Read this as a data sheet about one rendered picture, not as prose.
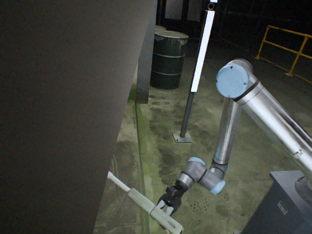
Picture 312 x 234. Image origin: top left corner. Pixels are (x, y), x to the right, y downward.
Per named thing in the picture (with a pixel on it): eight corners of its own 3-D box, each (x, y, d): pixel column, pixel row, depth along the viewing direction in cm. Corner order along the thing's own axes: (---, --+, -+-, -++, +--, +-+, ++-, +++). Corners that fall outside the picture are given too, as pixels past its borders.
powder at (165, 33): (148, 31, 322) (149, 30, 322) (177, 33, 343) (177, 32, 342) (161, 38, 281) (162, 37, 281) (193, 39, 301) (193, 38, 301)
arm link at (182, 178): (193, 179, 97) (177, 169, 102) (188, 187, 95) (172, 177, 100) (194, 186, 104) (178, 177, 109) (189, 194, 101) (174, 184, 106)
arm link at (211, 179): (229, 176, 104) (209, 162, 107) (223, 191, 95) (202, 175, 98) (220, 185, 109) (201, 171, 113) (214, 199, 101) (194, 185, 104)
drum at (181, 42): (144, 79, 369) (147, 29, 322) (171, 78, 390) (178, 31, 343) (155, 93, 324) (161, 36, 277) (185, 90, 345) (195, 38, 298)
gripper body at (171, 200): (176, 213, 97) (188, 193, 102) (173, 207, 91) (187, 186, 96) (163, 204, 101) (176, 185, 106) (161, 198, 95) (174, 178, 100)
